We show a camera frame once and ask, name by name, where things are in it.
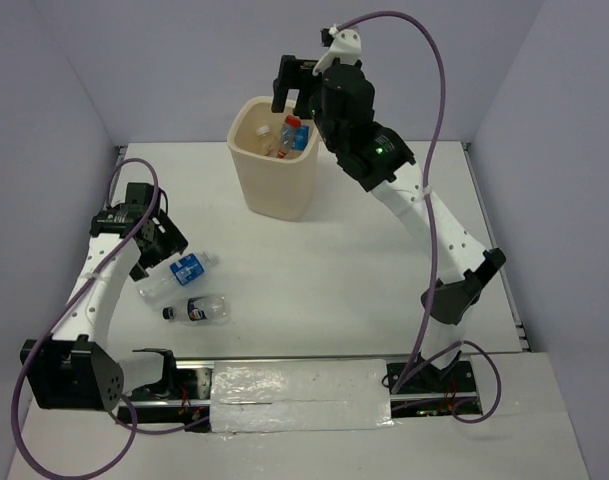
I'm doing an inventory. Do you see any blue label water bottle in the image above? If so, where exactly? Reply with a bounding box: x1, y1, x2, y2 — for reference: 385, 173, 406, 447
292, 124, 309, 152

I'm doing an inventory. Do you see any red cap clear bottle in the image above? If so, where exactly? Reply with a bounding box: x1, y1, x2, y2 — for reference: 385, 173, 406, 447
276, 115, 302, 158

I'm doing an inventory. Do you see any blue label clear bottle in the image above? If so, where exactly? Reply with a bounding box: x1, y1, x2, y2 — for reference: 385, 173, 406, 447
135, 251, 219, 306

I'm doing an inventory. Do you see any large clear white-cap bottle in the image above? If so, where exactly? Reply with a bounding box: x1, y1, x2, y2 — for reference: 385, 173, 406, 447
255, 125, 277, 158

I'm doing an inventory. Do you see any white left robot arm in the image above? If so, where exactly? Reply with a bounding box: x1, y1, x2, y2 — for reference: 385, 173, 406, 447
20, 182, 188, 411

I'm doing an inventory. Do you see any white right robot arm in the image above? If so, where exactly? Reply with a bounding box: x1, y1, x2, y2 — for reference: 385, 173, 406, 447
271, 55, 506, 391

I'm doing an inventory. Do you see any cream plastic bin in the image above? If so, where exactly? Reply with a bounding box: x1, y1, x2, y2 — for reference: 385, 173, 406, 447
227, 96, 321, 221

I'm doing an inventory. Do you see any dark label clear bottle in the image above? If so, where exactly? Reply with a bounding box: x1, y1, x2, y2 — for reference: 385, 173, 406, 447
161, 295, 228, 324

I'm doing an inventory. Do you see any silver foil tape cover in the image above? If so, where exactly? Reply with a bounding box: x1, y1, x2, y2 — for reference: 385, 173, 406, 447
210, 359, 394, 433

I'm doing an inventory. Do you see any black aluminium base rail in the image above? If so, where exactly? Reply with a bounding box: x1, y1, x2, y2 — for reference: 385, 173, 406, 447
133, 359, 480, 434

